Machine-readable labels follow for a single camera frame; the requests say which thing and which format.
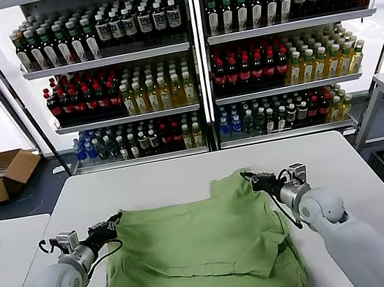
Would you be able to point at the yellow tea bottle green label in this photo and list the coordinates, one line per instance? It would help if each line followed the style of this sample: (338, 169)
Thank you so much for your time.
(333, 64)
(165, 95)
(141, 100)
(346, 109)
(294, 71)
(189, 90)
(346, 62)
(197, 137)
(153, 98)
(187, 138)
(177, 93)
(129, 102)
(320, 67)
(307, 69)
(358, 60)
(335, 111)

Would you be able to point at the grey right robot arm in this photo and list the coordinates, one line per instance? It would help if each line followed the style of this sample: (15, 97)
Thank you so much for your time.
(342, 236)

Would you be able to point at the cola bottle red cap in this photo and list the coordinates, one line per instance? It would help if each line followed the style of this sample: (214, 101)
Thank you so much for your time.
(80, 106)
(283, 68)
(177, 138)
(257, 73)
(116, 100)
(56, 111)
(104, 102)
(313, 110)
(270, 71)
(68, 109)
(245, 75)
(166, 140)
(324, 108)
(220, 79)
(233, 77)
(92, 104)

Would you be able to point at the dark tea bottle green cap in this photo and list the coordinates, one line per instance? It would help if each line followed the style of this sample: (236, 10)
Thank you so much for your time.
(93, 45)
(38, 55)
(256, 9)
(25, 57)
(242, 12)
(79, 48)
(227, 14)
(271, 7)
(52, 53)
(285, 4)
(213, 17)
(66, 50)

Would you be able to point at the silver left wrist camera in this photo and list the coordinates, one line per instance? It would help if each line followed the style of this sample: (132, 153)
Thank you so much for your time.
(67, 240)

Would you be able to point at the large plain green t-shirt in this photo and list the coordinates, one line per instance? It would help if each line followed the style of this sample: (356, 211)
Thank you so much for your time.
(195, 247)

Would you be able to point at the small dark drink bottle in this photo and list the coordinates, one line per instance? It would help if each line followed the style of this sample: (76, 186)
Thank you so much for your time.
(153, 141)
(134, 148)
(271, 123)
(123, 150)
(282, 120)
(143, 142)
(303, 113)
(292, 115)

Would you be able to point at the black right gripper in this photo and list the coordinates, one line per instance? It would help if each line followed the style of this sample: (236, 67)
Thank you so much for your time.
(267, 182)

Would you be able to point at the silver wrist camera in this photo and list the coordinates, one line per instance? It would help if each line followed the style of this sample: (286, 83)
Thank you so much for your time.
(67, 240)
(298, 171)

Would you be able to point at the small white floor object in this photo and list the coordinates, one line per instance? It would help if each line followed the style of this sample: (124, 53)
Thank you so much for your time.
(58, 170)

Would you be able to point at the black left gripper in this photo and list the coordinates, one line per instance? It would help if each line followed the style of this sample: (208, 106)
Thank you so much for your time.
(100, 233)

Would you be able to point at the clear green-tinted water bottle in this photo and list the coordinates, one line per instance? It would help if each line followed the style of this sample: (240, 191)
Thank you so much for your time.
(112, 150)
(103, 152)
(248, 125)
(259, 123)

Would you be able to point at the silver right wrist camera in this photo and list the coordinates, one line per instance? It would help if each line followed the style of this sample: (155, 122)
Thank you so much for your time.
(298, 171)

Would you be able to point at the grey metal shelf rack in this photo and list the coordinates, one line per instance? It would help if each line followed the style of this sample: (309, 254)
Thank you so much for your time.
(290, 26)
(107, 61)

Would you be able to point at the blue water bottle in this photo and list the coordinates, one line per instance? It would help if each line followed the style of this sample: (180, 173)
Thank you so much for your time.
(225, 128)
(80, 152)
(92, 153)
(236, 126)

